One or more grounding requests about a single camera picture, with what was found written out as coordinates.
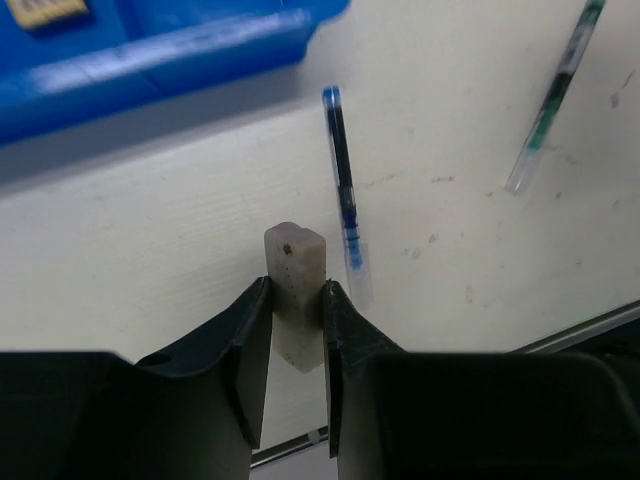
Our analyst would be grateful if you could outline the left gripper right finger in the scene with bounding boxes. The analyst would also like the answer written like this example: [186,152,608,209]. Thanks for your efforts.
[323,281,639,479]

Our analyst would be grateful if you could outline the white eraser stick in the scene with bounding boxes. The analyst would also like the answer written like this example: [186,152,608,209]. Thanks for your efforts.
[264,222,326,373]

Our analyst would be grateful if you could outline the small beige eraser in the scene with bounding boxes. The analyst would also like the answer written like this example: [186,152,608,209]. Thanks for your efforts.
[6,0,90,30]

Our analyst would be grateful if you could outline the blue pen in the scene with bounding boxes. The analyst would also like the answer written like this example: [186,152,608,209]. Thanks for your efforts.
[321,85,375,307]

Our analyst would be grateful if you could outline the aluminium table rail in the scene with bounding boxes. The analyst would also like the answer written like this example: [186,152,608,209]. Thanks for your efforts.
[251,300,639,470]

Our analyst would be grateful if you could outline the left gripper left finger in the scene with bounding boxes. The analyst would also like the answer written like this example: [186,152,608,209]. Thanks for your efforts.
[1,277,272,479]

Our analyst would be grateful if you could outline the blue divided plastic tray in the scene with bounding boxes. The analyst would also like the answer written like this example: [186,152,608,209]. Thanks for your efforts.
[1,1,347,143]

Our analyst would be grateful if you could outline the green white pen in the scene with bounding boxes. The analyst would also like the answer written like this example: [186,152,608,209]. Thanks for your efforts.
[504,0,606,195]

